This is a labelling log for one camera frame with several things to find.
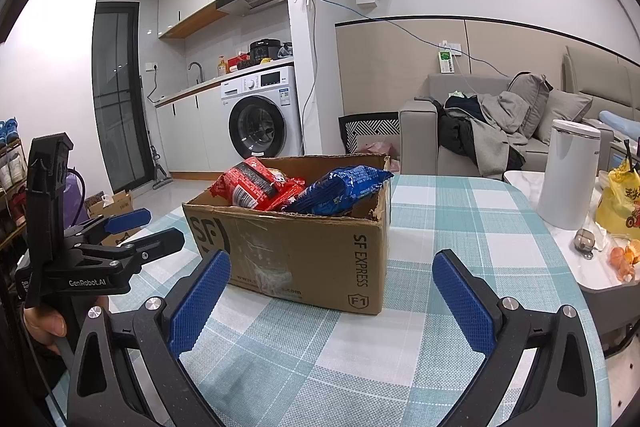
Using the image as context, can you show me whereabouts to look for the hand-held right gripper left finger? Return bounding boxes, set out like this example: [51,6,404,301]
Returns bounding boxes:
[65,248,233,427]

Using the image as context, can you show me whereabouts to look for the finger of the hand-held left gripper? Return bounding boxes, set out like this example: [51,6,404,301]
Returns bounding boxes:
[65,208,152,247]
[75,228,186,272]

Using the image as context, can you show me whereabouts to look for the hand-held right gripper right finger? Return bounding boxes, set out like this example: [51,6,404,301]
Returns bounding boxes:
[431,249,598,427]

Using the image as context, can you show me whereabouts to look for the red noodle packet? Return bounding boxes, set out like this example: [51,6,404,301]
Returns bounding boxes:
[260,177,307,212]
[209,157,281,208]

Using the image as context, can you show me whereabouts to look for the brown cardboard box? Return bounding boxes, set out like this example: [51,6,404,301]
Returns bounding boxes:
[182,153,393,316]

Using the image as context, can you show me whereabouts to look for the blue snack packet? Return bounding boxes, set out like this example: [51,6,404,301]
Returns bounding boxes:
[287,165,394,216]

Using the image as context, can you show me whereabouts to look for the person's left hand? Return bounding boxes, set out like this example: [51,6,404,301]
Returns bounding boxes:
[22,296,110,355]

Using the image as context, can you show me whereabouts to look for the small cardboard box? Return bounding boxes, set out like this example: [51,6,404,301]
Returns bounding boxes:
[85,191,135,220]

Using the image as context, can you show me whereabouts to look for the purple bag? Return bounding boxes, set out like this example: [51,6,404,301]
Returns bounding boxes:
[62,169,88,228]

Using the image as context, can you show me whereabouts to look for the shoe rack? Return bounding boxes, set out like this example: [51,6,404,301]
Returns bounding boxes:
[0,139,31,253]

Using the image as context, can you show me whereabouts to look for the floor mop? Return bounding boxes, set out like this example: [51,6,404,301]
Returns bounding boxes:
[147,142,173,188]

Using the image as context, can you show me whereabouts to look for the blue shoes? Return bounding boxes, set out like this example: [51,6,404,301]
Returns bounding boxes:
[0,118,22,145]

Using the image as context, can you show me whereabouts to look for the checked tablecloth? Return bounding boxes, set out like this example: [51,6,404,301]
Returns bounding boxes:
[50,174,611,427]

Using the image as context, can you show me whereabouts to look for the white marble side table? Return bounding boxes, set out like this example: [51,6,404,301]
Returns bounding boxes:
[502,169,640,293]

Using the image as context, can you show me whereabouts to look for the white counter cabinets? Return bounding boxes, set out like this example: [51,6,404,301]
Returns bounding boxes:
[155,89,231,172]

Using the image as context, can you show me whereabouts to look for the dark glass door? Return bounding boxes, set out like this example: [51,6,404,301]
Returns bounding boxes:
[92,2,153,195]

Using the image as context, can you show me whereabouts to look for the small metal object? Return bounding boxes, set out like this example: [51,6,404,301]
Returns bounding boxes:
[572,228,601,260]

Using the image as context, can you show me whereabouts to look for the white washing machine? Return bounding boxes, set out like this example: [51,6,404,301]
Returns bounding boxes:
[220,66,303,158]

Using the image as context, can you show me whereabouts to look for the white cylindrical canister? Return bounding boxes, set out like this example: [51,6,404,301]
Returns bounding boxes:
[537,119,601,230]

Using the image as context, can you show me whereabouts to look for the orange peels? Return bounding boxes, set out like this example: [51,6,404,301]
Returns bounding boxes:
[607,242,640,283]

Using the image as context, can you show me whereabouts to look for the black garment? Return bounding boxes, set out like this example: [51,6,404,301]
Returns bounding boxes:
[432,99,476,155]

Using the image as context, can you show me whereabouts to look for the pink bag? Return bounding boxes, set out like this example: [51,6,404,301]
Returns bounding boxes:
[357,139,401,172]

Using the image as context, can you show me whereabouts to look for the grey jacket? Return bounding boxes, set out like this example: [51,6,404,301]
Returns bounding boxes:
[470,92,531,178]

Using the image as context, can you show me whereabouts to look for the grey sofa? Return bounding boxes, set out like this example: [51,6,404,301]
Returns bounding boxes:
[398,44,640,180]

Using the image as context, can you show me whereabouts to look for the yellow plastic bag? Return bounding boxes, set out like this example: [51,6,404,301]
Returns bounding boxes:
[595,157,640,240]

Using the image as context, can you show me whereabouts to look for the patterned chair back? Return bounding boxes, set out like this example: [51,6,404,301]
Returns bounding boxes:
[338,111,401,155]

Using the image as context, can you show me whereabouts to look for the beige pillow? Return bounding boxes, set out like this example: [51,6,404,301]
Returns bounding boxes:
[532,89,593,142]

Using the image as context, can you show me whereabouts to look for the grey pillow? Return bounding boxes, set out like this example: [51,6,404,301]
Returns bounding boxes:
[507,72,551,140]

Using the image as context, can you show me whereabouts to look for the black pressure cooker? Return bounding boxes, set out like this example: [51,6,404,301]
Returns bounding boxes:
[249,38,280,64]

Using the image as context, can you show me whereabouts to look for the light blue roll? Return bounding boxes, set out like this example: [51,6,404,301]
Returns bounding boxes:
[600,109,640,138]

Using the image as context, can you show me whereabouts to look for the long wall cable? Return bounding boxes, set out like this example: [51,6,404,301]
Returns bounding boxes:
[310,0,506,80]

